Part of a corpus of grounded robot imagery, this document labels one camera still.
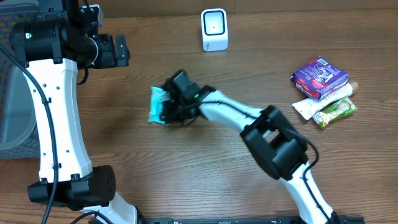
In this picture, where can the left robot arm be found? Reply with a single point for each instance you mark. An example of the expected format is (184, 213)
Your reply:
(50, 49)

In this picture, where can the teal wipes packet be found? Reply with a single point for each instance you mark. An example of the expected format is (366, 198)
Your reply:
(158, 96)

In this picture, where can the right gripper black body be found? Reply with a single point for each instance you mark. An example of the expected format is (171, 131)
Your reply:
(181, 114)

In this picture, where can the white tube gold cap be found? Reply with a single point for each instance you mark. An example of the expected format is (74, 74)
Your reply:
(308, 108)

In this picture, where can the grey plastic basket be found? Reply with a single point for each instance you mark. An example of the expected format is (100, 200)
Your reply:
(19, 138)

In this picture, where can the white barcode scanner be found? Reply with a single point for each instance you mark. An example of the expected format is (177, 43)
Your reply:
(214, 29)

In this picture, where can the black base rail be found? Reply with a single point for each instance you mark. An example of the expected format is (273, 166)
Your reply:
(278, 220)

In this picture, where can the red purple pad pack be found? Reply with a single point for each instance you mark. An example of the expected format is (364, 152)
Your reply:
(319, 77)

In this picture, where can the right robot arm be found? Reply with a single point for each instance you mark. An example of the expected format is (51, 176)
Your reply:
(277, 148)

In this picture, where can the green snack packet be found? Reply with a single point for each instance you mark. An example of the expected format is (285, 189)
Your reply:
(339, 109)

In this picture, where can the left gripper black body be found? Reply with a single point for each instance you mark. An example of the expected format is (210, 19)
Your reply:
(107, 56)

